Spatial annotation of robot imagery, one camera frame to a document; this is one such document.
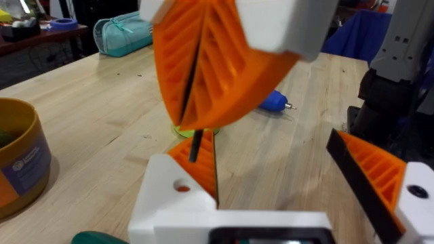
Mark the teal zip bag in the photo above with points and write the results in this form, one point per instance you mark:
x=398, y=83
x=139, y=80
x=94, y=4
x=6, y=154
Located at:
x=122, y=34

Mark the blue tape roll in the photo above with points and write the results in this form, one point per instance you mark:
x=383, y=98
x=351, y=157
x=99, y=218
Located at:
x=63, y=24

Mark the green toy vegetable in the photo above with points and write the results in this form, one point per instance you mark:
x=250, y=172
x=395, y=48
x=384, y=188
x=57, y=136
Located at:
x=98, y=238

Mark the black screw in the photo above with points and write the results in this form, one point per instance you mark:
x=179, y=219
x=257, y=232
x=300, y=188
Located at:
x=196, y=146

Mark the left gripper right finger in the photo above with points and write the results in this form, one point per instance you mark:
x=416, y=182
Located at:
x=390, y=189

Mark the blue cloth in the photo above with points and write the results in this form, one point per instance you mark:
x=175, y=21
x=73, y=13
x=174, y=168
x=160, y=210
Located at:
x=359, y=34

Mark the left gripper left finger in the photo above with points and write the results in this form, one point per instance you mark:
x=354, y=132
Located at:
x=159, y=189

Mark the yellow toy tub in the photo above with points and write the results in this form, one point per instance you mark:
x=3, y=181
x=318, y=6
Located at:
x=20, y=152

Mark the dark wooden side table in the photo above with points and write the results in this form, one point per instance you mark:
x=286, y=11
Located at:
x=34, y=40

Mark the green disc with holes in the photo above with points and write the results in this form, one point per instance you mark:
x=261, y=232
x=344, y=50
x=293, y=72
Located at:
x=183, y=133

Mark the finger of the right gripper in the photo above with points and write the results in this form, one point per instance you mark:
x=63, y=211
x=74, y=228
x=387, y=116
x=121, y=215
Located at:
x=237, y=67
x=176, y=57

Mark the blue electric screwdriver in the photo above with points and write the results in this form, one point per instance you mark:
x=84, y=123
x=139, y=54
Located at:
x=273, y=101

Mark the black box with items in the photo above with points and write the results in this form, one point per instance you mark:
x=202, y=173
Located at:
x=17, y=31

